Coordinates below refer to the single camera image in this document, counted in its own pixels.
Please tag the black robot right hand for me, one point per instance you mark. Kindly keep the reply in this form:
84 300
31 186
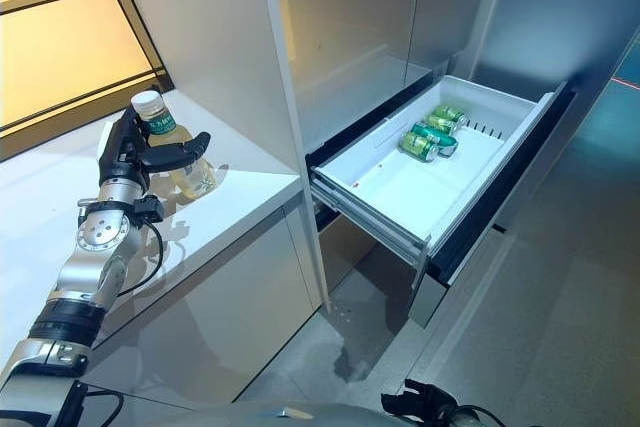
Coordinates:
420 404

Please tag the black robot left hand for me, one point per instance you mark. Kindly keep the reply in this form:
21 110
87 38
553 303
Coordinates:
125 157

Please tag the yellow tea bottle white cap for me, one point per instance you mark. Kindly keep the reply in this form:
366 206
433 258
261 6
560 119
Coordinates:
192 179

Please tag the fridge drawer white inside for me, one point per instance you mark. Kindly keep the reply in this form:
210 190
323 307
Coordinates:
400 182

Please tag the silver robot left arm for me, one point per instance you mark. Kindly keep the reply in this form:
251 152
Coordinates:
95 247

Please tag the stainless steel fridge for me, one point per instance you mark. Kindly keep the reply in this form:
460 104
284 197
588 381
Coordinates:
350 22

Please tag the black framed orange window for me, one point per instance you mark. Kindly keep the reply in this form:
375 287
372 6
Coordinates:
60 32

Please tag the tall white cabinet panel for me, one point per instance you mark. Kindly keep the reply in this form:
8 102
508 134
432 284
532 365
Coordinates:
215 47

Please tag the grey robot torso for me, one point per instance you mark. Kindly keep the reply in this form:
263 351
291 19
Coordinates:
275 417

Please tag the white counter cabinet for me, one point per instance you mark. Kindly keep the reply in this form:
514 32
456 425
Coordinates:
225 297

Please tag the green glass partition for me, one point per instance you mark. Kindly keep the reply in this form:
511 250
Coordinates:
617 97

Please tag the stainless steel side panel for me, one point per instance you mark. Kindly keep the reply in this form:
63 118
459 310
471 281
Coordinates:
550 22

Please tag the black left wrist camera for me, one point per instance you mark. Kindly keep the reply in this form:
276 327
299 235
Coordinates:
148 208

